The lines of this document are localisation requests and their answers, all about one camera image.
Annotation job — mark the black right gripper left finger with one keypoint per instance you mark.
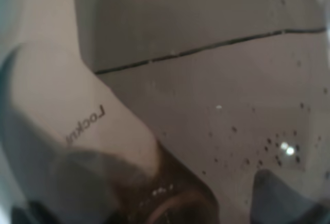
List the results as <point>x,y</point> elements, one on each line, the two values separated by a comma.
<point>34,212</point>

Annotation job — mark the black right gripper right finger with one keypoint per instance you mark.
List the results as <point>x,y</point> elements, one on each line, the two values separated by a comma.
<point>273,201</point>

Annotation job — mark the smoky transparent water bottle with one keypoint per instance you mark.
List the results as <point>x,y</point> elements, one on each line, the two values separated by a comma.
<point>161,111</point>

